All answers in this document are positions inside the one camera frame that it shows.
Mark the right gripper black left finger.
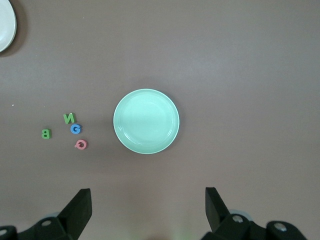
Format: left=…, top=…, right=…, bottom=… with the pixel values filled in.
left=0, top=188, right=93, bottom=240

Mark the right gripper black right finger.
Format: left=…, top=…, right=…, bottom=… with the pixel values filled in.
left=202, top=186, right=309, bottom=240

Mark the pink letter Q block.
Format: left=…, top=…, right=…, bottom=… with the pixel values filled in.
left=74, top=139, right=89, bottom=151

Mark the cream round plate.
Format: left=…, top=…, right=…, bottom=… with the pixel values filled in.
left=0, top=0, right=18, bottom=53

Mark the light green round plate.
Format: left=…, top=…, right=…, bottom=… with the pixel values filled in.
left=112, top=88, right=181, bottom=155

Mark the blue letter G block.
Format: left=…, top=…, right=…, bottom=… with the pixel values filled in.
left=70, top=123, right=83, bottom=135

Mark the green letter N block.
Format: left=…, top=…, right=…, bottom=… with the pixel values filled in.
left=62, top=112, right=76, bottom=125

